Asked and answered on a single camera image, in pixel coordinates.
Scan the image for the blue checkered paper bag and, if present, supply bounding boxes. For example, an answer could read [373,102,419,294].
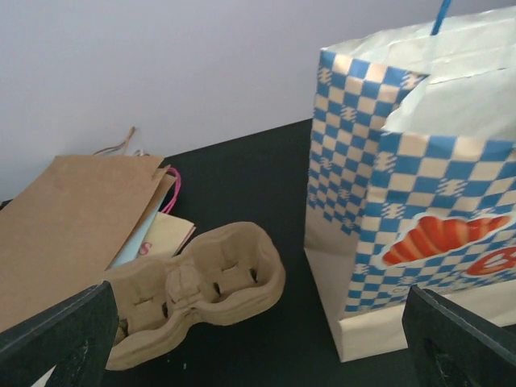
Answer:
[304,2,515,362]

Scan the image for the brown kraft paper bag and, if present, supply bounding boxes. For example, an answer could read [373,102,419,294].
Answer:
[1,128,172,331]

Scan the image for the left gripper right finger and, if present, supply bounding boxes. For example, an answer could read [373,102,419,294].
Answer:
[402,285,515,386]

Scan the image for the pink and blue paper bags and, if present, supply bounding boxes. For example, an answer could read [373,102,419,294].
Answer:
[108,167,195,268]

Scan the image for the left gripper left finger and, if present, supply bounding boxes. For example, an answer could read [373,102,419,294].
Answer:
[1,281,119,386]

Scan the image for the remaining pulp cup carriers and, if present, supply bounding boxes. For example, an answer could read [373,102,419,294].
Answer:
[102,222,285,371]

